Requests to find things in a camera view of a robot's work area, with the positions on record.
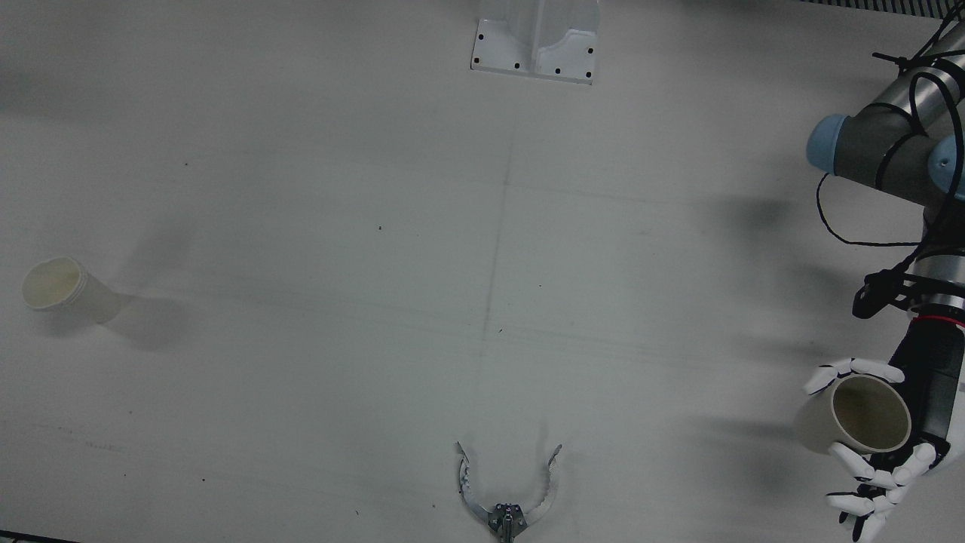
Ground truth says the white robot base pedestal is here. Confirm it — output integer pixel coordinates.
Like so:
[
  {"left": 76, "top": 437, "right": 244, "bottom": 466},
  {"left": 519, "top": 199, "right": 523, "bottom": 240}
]
[{"left": 471, "top": 0, "right": 602, "bottom": 85}]

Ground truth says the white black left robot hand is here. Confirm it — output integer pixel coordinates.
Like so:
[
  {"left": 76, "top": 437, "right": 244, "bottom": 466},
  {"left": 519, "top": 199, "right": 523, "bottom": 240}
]
[{"left": 802, "top": 321, "right": 965, "bottom": 543}]

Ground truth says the silver reacher grabber tool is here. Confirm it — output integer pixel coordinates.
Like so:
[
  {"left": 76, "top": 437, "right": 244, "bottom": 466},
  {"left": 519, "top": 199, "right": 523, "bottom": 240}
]
[{"left": 455, "top": 441, "right": 564, "bottom": 543}]

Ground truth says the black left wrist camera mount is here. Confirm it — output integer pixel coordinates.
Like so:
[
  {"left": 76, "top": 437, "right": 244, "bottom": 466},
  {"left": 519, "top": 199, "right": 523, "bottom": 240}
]
[{"left": 852, "top": 256, "right": 965, "bottom": 319}]

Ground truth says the beige cup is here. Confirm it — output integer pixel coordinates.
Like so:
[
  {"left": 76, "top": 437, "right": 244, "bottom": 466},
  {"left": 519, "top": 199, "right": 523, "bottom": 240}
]
[{"left": 795, "top": 373, "right": 913, "bottom": 456}]

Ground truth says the white paper cup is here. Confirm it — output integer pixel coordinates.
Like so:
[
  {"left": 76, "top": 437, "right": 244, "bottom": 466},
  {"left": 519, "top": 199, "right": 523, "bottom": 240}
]
[{"left": 21, "top": 256, "right": 125, "bottom": 325}]

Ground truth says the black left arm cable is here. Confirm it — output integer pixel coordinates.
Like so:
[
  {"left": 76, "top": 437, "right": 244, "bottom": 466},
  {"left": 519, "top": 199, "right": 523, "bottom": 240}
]
[{"left": 816, "top": 15, "right": 965, "bottom": 250}]

